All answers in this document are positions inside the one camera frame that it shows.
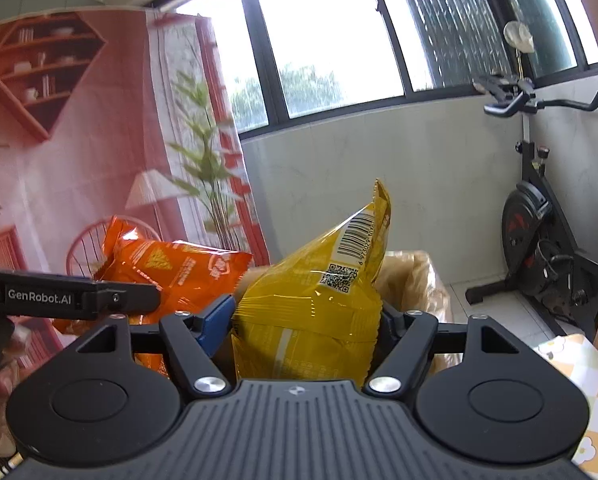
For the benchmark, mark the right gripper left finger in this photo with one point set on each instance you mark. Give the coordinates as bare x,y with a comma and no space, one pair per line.
187,343

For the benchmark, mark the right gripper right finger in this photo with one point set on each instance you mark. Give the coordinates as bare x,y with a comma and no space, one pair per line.
406,345

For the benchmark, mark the orange chip bag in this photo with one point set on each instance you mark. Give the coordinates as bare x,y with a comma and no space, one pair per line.
188,276

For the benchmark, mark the yellow chip bag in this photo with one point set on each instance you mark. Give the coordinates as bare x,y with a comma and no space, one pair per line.
315,315

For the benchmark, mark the person's left hand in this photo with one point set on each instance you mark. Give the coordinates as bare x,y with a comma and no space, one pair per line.
9,369

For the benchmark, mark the cardboard box with plastic liner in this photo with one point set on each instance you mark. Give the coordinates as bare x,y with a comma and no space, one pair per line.
407,281

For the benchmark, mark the black exercise bike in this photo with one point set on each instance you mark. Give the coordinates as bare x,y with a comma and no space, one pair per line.
544,261

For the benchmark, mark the pink printed backdrop cloth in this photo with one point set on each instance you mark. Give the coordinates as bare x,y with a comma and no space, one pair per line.
120,114

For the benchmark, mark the checkered floral tablecloth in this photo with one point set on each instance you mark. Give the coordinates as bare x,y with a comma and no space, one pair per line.
577,358

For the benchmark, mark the black framed window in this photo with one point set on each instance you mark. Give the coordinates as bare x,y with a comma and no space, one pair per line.
286,62

